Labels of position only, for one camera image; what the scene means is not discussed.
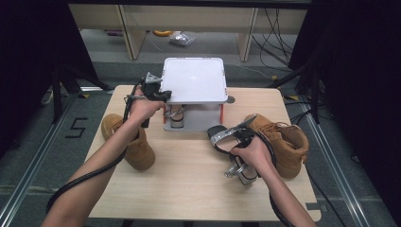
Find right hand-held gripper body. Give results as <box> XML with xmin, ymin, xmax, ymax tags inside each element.
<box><xmin>231</xmin><ymin>113</ymin><xmax>258</xmax><ymax>149</ymax></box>

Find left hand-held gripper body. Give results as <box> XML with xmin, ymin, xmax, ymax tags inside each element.
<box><xmin>138</xmin><ymin>71</ymin><xmax>166</xmax><ymax>102</ymax></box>

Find black glitter strap sandal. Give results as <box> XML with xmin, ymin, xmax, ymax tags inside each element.
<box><xmin>206</xmin><ymin>124</ymin><xmax>263</xmax><ymax>186</ymax></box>
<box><xmin>164</xmin><ymin>105</ymin><xmax>187</xmax><ymax>130</ymax></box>

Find white two-tier shoe rack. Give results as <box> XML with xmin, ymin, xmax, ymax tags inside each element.
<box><xmin>158</xmin><ymin>57</ymin><xmax>229</xmax><ymax>132</ymax></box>

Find person's right hand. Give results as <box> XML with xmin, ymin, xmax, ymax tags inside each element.
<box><xmin>229</xmin><ymin>134</ymin><xmax>276</xmax><ymax>180</ymax></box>

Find person's left hand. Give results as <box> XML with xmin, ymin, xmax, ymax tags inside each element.
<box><xmin>128</xmin><ymin>94</ymin><xmax>166</xmax><ymax>128</ymax></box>

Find tan suede boot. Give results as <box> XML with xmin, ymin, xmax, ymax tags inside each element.
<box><xmin>244</xmin><ymin>113</ymin><xmax>310</xmax><ymax>180</ymax></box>
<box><xmin>100</xmin><ymin>113</ymin><xmax>156</xmax><ymax>172</ymax></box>

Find yellow banana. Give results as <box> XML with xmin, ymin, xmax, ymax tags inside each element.
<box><xmin>153</xmin><ymin>29</ymin><xmax>174</xmax><ymax>38</ymax></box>

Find clear plastic bag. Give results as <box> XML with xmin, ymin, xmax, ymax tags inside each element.
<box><xmin>168</xmin><ymin>30</ymin><xmax>197</xmax><ymax>47</ymax></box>

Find light wooden desk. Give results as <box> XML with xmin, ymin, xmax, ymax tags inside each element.
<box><xmin>69</xmin><ymin>3</ymin><xmax>308</xmax><ymax>62</ymax></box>

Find black metal stand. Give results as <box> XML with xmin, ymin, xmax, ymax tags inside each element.
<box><xmin>51</xmin><ymin>62</ymin><xmax>114</xmax><ymax>125</ymax></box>
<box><xmin>268</xmin><ymin>60</ymin><xmax>322</xmax><ymax>125</ymax></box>

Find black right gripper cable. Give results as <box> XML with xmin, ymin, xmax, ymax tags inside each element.
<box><xmin>247</xmin><ymin>127</ymin><xmax>296</xmax><ymax>227</ymax></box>

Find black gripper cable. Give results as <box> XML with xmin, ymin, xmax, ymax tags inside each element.
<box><xmin>247</xmin><ymin>127</ymin><xmax>296</xmax><ymax>227</ymax></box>
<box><xmin>45</xmin><ymin>80</ymin><xmax>147</xmax><ymax>214</ymax></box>

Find aluminium floor rail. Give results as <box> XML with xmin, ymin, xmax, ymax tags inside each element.
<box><xmin>0</xmin><ymin>91</ymin><xmax>80</xmax><ymax>227</ymax></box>
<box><xmin>296</xmin><ymin>94</ymin><xmax>381</xmax><ymax>227</ymax></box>

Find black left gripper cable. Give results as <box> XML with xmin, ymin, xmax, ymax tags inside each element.
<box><xmin>45</xmin><ymin>80</ymin><xmax>147</xmax><ymax>214</ymax></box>

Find black floor cables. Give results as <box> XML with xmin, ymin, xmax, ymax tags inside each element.
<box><xmin>252</xmin><ymin>9</ymin><xmax>299</xmax><ymax>69</ymax></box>

